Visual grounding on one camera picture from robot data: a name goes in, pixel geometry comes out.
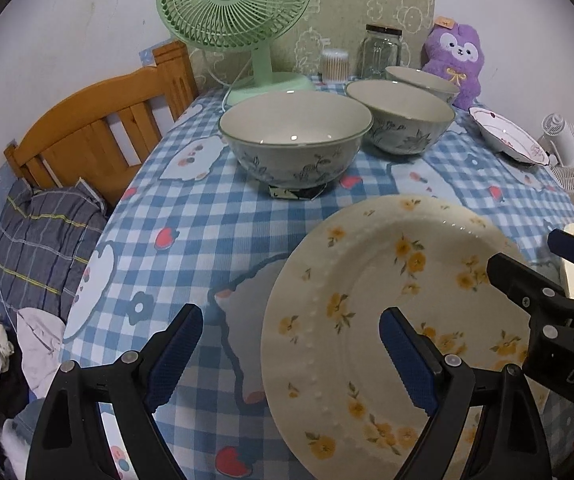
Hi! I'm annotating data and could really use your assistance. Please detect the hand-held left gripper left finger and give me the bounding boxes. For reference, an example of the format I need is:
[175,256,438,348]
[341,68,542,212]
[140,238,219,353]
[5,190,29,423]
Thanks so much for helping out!
[26,303,204,480]

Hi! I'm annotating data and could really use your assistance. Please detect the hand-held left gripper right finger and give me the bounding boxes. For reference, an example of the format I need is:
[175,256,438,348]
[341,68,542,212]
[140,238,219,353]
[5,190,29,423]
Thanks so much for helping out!
[379,307,554,480]

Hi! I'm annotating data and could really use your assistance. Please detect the round yellow floral plate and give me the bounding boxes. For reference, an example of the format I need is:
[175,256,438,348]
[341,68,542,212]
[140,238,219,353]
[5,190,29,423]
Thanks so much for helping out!
[260,195,550,476]

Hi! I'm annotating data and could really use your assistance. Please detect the white plate pink rim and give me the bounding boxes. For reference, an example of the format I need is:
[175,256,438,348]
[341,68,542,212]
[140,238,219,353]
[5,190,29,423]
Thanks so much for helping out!
[468,106,552,167]

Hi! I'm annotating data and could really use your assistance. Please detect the floral ceramic bowl green rim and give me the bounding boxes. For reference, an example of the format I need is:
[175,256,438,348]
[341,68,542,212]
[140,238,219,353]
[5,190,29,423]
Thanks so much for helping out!
[218,91,373,192]
[345,79,456,156]
[384,65,462,107]

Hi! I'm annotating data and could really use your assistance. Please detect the blue checked tablecloth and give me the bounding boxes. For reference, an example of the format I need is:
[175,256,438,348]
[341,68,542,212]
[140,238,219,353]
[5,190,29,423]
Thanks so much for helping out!
[60,74,574,480]

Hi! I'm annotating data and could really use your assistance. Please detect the grey plaid pillow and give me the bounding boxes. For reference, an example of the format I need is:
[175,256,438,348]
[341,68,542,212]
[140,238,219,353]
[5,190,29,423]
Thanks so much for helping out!
[0,177,110,313]

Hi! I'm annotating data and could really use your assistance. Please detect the black label sticker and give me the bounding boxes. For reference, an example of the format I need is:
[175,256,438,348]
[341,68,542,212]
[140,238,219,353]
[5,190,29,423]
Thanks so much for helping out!
[268,185,328,202]

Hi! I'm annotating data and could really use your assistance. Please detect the purple plush toy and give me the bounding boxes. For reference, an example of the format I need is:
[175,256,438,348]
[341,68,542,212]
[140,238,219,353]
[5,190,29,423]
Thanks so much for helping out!
[421,16,484,112]

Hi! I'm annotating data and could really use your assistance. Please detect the glass jar dark lid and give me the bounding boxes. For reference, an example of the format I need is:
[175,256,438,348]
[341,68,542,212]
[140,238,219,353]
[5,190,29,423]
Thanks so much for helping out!
[358,24,410,81]

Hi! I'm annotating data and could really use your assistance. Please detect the wooden bed headboard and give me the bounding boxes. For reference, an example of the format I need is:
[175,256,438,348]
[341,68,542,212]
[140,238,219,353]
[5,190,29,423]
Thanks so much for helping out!
[3,40,199,208]

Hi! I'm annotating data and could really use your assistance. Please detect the cotton swab container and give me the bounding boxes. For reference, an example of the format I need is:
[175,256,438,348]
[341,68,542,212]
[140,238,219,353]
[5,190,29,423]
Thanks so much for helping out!
[320,49,351,83]

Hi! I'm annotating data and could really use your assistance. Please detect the white fan cable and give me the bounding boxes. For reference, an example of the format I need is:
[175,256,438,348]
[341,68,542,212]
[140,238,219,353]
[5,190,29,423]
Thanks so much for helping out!
[206,50,255,112]

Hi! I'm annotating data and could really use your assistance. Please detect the green patterned wall board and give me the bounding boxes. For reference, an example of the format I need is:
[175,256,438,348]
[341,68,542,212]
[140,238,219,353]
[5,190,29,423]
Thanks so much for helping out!
[187,0,438,86]

